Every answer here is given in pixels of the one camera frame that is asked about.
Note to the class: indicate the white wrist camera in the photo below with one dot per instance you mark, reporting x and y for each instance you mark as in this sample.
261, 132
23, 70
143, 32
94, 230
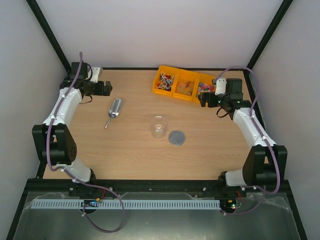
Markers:
220, 86
96, 72

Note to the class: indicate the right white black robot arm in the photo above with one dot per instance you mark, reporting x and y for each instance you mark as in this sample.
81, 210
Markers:
265, 164

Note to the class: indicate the metal scoop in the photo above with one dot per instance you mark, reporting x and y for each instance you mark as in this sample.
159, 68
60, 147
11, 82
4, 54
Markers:
114, 110

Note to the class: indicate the clear plastic jar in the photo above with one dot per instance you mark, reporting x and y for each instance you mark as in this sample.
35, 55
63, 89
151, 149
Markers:
158, 126

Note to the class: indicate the yellow bin with lollipops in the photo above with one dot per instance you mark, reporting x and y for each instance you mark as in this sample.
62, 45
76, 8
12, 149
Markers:
165, 80

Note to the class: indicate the black front mounting rail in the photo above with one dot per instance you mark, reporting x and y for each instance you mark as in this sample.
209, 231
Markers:
199, 188

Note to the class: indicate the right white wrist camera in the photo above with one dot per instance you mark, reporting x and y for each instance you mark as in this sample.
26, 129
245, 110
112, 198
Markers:
220, 86

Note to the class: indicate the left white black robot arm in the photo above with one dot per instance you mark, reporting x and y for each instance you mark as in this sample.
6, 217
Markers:
54, 144

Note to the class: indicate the grey slotted cable duct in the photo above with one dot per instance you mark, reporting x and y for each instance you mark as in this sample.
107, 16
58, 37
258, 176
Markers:
110, 204

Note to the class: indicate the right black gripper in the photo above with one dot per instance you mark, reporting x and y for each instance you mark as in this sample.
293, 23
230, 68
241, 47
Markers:
206, 99

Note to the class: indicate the grey round jar lid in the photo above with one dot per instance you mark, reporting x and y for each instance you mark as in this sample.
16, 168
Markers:
176, 138

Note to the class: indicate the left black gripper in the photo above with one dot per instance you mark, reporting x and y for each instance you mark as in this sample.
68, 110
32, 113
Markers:
101, 92

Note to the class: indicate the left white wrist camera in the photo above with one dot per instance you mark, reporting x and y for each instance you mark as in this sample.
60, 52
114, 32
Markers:
96, 72

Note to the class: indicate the yellow bin with colourful candies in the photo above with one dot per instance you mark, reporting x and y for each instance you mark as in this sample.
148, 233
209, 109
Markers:
204, 85

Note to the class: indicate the yellow bin with gummies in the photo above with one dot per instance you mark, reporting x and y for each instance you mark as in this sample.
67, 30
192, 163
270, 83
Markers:
186, 85

